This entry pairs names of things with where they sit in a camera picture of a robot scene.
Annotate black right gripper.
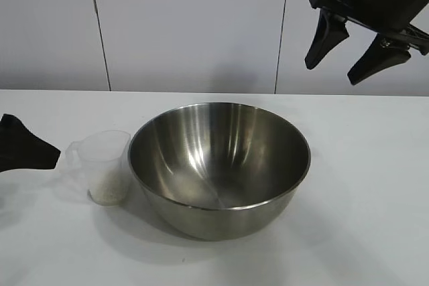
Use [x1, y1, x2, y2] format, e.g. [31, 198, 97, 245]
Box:
[304, 0, 429, 86]

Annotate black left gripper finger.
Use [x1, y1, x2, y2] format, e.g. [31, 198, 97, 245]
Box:
[0, 114, 62, 173]

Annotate clear plastic measuring cup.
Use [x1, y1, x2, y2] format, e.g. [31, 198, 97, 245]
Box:
[65, 130, 132, 206]

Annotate white rice grains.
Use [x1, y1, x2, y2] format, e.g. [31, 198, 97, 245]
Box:
[88, 173, 130, 205]

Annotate stainless steel mixing bowl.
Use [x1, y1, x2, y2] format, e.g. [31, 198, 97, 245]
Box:
[127, 101, 312, 242]

